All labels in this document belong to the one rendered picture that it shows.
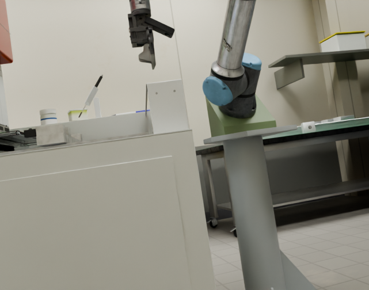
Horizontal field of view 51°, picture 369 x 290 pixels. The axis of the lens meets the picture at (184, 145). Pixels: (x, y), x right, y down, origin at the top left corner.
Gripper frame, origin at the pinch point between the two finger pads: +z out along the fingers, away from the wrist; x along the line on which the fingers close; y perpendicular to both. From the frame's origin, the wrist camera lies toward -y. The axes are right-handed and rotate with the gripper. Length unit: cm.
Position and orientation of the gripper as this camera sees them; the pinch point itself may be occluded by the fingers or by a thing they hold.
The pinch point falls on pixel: (154, 65)
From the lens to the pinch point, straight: 146.6
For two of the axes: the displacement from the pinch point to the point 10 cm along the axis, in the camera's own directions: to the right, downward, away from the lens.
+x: 1.0, -0.6, -9.9
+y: -9.8, 1.4, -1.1
